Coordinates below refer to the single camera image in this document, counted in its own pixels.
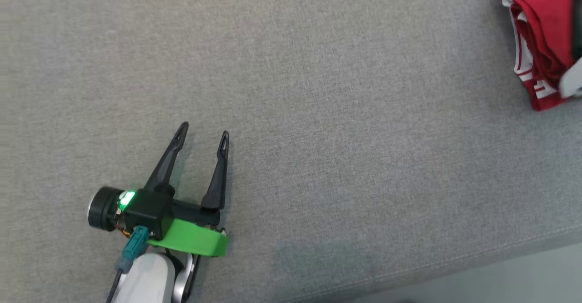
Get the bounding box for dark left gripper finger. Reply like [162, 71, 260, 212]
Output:
[201, 131, 231, 212]
[144, 121, 190, 195]

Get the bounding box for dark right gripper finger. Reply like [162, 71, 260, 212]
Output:
[571, 0, 582, 62]

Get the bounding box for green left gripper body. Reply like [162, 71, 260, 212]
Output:
[147, 199, 230, 258]

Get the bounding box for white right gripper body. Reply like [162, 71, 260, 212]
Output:
[558, 57, 582, 99]

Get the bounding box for red basketball jersey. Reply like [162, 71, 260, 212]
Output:
[497, 0, 567, 111]

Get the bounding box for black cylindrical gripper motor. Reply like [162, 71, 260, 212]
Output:
[87, 186, 124, 232]

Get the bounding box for teal cable connector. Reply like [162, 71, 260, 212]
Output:
[115, 225, 151, 273]

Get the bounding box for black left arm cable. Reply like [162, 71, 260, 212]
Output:
[105, 269, 124, 303]

